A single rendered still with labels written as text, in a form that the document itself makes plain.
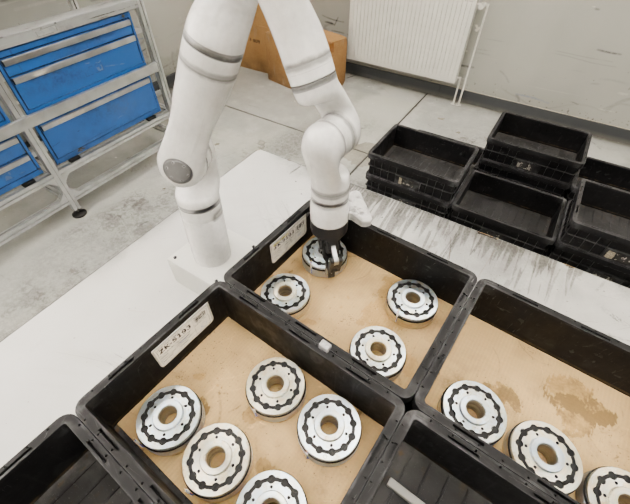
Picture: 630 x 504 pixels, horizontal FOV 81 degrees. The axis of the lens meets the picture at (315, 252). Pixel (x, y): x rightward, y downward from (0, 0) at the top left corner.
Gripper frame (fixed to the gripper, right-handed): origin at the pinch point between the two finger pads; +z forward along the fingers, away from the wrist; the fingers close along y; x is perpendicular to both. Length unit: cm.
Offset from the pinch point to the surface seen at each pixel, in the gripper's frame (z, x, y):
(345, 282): 2.5, 3.0, 4.2
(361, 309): 2.5, 4.4, 11.8
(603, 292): 16, 71, 13
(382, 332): -0.3, 5.9, 19.4
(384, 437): -6.1, -1.3, 38.4
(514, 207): 48, 101, -53
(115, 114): 42, -84, -172
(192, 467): -0.8, -29.3, 34.9
